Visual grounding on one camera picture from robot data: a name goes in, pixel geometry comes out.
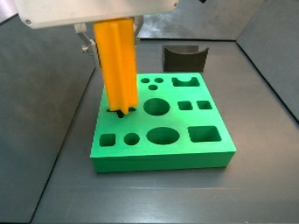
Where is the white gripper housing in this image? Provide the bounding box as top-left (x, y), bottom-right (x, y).
top-left (14, 0), bottom-right (179, 68)

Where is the orange star prism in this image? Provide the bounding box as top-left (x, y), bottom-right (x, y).
top-left (94, 18), bottom-right (138, 115)

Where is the green shape sorter board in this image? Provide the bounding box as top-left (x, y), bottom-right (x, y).
top-left (90, 73), bottom-right (236, 172)

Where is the black curved holder block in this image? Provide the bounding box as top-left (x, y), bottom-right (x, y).
top-left (163, 45), bottom-right (210, 73)

